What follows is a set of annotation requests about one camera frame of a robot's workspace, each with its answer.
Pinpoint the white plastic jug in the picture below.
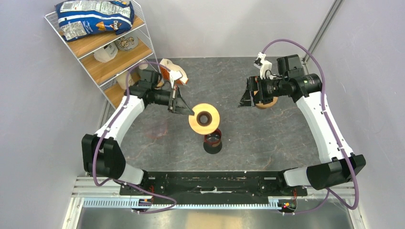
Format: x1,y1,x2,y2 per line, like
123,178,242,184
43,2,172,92
93,42,118,63

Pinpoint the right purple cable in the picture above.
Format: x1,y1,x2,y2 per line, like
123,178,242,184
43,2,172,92
261,39,360,216

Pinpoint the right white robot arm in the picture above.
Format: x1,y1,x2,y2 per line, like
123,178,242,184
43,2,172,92
238,52,366,195

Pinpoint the cream white bottle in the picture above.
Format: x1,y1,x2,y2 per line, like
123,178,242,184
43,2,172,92
116,71,140,90

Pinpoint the orange white filter box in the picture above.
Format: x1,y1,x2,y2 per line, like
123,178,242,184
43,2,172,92
160,58,189,85

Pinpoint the grey green bottle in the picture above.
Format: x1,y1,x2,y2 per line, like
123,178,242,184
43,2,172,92
138,62,149,70

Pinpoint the white wire wooden shelf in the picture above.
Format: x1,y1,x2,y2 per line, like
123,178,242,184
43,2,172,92
45,0,157,108

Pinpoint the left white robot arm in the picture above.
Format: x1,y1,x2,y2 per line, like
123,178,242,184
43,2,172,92
81,70,194,195

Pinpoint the wooden ring stand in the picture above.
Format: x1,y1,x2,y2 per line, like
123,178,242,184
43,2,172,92
189,103,220,135
255,96,279,110

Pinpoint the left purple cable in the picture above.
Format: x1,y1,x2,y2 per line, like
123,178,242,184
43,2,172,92
92,61,178,215

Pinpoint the purple cable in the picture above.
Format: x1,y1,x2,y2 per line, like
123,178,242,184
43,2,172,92
261,39,360,216
92,61,178,215

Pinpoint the blue Doritos chip bag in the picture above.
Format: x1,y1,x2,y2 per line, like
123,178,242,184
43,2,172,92
55,0,135,42

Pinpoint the red black dripper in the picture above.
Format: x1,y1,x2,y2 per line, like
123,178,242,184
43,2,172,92
203,128,223,155

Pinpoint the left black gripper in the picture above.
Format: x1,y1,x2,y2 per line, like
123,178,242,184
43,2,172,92
151,85,193,116

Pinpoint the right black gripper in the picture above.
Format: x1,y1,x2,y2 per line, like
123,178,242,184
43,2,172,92
237,75,288,107

